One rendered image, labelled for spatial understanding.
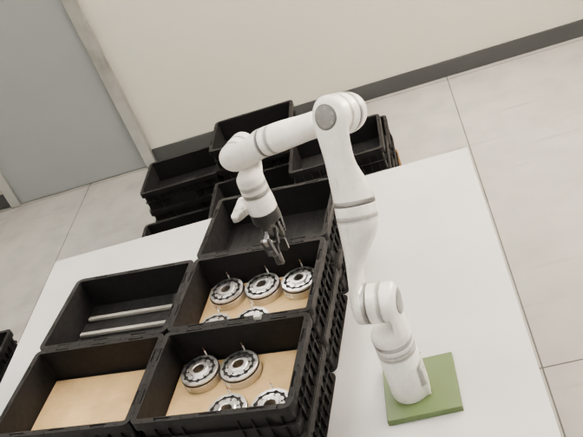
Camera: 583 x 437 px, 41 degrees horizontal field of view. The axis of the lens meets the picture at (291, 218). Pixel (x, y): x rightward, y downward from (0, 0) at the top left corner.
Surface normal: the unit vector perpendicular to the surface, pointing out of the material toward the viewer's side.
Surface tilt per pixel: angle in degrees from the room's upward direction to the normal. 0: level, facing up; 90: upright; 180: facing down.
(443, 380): 0
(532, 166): 0
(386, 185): 0
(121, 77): 90
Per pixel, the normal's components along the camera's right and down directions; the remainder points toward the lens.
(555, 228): -0.33, -0.79
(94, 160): -0.03, 0.56
